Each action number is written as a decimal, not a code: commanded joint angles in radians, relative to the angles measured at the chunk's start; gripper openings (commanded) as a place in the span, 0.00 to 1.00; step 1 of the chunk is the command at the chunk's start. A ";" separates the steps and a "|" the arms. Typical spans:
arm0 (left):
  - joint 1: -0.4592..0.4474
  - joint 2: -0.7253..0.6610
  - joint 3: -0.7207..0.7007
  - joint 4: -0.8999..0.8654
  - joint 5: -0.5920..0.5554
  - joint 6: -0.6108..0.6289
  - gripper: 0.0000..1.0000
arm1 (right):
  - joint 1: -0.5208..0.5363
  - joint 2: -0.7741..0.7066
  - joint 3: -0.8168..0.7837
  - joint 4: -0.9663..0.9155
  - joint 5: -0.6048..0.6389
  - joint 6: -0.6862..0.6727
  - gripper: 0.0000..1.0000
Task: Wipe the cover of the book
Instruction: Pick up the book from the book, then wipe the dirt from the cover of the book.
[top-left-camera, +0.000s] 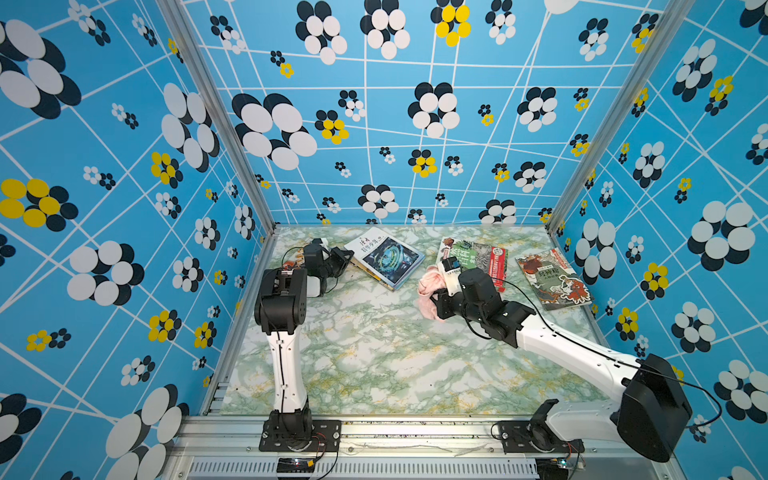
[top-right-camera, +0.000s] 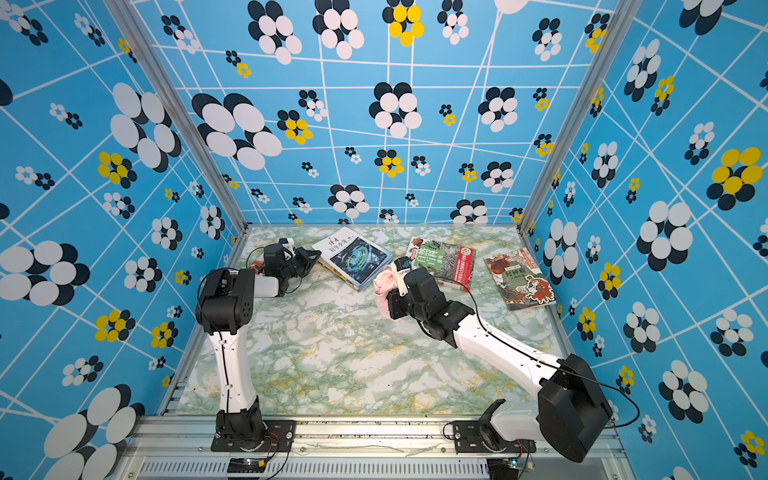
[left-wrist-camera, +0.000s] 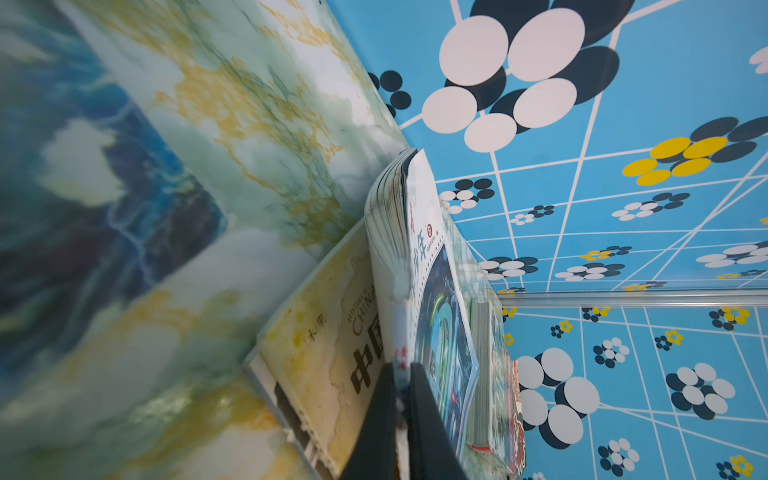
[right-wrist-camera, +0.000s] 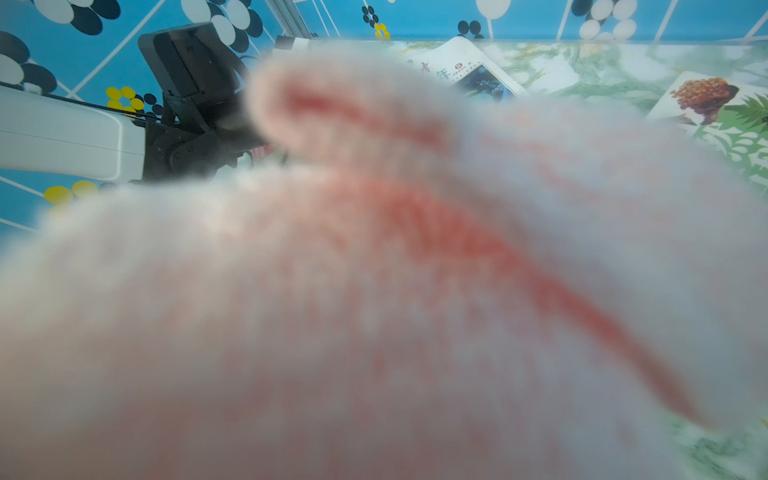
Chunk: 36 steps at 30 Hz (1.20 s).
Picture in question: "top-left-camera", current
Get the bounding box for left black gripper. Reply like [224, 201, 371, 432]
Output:
[319, 249, 352, 282]

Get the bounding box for pink cloth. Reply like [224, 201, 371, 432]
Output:
[417, 266, 446, 322]

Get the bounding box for white book with galaxy cover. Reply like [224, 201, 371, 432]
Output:
[344, 227, 425, 291]

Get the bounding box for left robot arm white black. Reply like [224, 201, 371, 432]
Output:
[254, 239, 354, 452]

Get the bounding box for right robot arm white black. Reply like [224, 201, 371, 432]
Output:
[430, 268, 692, 463]

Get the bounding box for green red dinosaur book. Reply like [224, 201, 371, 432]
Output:
[438, 237, 509, 292]

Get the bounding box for red brown illustrated book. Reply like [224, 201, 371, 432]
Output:
[516, 249, 593, 310]

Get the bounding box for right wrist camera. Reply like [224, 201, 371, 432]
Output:
[438, 257, 462, 296]

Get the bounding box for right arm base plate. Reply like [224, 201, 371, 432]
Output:
[491, 420, 585, 456]

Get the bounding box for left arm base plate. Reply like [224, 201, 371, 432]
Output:
[258, 415, 342, 453]

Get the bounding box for aluminium front rail frame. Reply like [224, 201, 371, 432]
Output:
[161, 416, 685, 479]

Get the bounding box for left aluminium corner post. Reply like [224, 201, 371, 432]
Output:
[157, 0, 276, 239]

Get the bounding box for aluminium corner post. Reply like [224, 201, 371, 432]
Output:
[547, 0, 695, 240]
[157, 0, 276, 239]

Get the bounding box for right aluminium corner post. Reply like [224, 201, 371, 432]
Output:
[547, 0, 695, 240]

